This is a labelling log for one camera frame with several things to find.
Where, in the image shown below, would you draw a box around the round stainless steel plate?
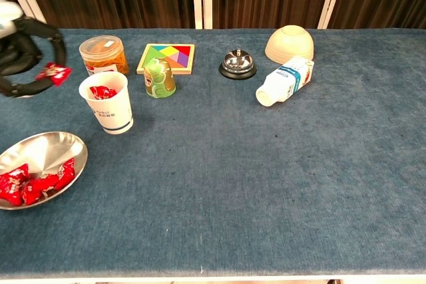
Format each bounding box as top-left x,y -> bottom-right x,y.
0,130 -> 89,211

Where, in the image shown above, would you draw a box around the wooden tangram puzzle tray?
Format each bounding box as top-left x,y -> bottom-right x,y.
136,43 -> 196,76

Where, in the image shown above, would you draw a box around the silver call bell black base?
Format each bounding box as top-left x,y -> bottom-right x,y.
218,47 -> 258,80

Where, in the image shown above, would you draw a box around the blue felt table cloth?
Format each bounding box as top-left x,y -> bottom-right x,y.
0,28 -> 426,280

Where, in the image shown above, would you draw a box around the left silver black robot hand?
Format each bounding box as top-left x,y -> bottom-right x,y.
0,0 -> 67,98

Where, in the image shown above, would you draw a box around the clear plastic jar orange contents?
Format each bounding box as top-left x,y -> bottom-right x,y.
79,35 -> 130,77

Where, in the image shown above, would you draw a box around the cream upturned bowl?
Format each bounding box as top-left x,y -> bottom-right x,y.
264,24 -> 315,65

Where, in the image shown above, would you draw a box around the red candy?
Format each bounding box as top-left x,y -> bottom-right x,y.
35,62 -> 73,88
0,163 -> 30,187
56,157 -> 77,192
32,173 -> 61,194
89,86 -> 118,100
21,186 -> 43,206
0,184 -> 23,208

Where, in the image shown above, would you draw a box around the white blue bottle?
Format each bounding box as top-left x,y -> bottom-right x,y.
255,55 -> 316,108

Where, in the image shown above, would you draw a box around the green painted nesting doll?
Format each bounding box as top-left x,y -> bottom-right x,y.
142,57 -> 177,99

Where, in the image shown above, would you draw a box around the white paper cup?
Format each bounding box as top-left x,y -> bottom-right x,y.
78,71 -> 134,135

